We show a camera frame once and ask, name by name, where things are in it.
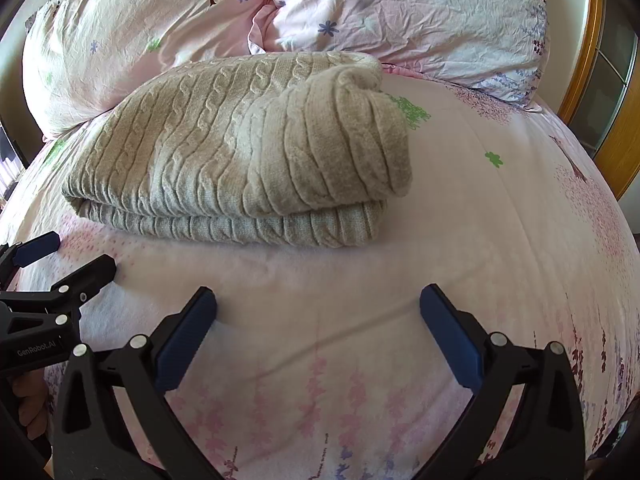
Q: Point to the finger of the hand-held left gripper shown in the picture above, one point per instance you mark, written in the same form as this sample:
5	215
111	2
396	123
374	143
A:
35	248
90	272

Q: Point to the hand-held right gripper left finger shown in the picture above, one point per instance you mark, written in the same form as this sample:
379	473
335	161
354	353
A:
186	336

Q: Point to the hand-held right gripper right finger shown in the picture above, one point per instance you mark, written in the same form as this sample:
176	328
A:
450	336

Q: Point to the person's left hand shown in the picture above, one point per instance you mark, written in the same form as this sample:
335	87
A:
31	405

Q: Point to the pink floral bed sheet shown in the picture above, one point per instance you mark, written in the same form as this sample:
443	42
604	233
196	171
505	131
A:
350	340

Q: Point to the pink floral pillow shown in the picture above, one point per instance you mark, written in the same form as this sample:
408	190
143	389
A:
125	40
410	20

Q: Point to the wooden glass-door cabinet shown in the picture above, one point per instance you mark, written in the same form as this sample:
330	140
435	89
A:
597	85

